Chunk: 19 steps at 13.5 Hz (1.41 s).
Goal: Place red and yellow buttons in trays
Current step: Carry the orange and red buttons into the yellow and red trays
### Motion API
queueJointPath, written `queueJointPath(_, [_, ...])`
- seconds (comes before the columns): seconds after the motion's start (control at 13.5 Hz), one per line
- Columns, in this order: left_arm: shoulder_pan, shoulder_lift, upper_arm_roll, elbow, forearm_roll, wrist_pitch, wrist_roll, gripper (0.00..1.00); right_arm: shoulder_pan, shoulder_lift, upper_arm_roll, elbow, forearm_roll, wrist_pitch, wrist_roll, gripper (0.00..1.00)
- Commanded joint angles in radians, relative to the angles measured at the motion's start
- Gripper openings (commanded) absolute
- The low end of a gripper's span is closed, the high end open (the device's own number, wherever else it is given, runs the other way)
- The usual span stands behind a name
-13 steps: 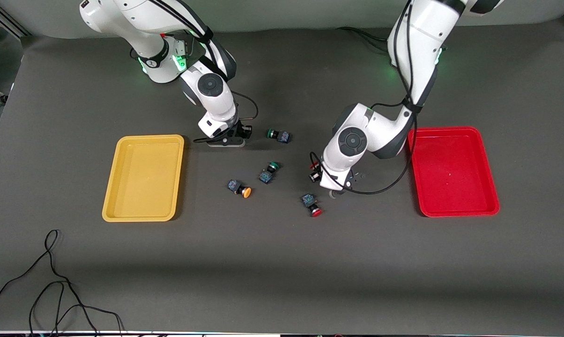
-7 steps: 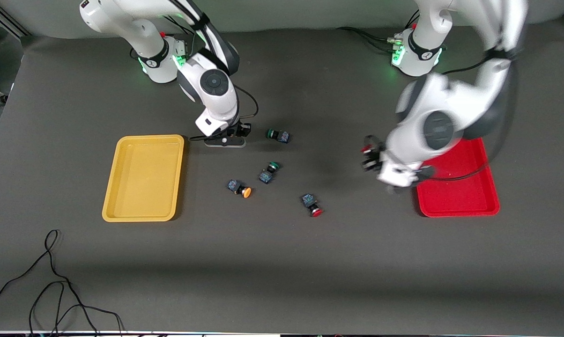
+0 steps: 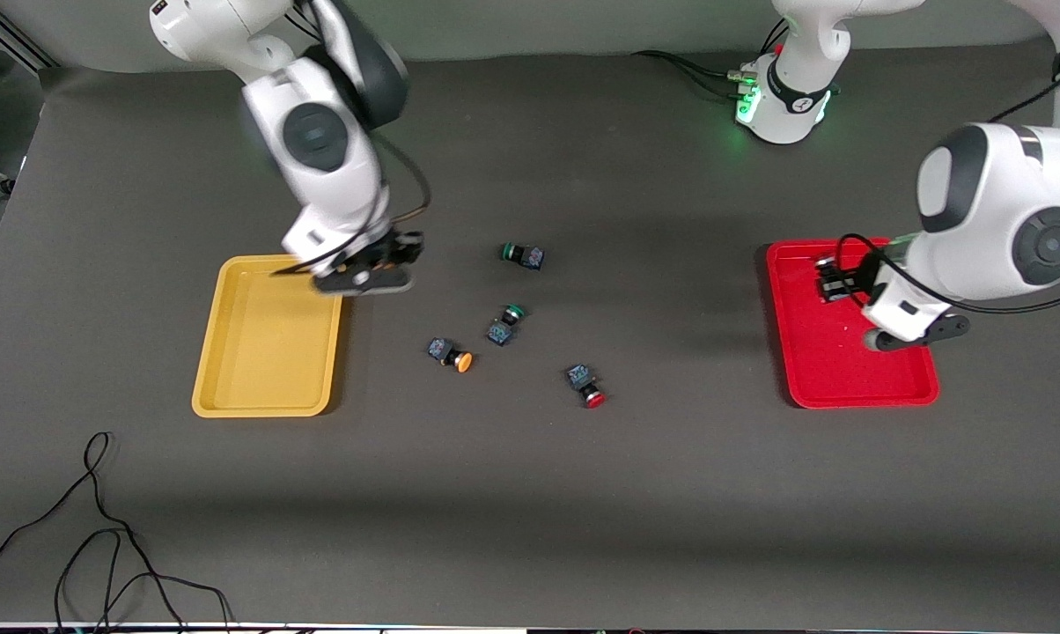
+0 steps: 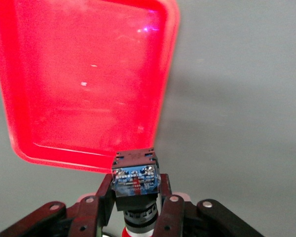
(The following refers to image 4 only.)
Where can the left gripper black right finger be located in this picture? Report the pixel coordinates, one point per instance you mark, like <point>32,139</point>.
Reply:
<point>170,217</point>

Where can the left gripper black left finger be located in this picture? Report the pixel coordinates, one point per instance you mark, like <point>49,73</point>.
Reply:
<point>88,217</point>

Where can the red plastic tray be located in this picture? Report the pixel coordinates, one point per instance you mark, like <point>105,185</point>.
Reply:
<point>76,74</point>

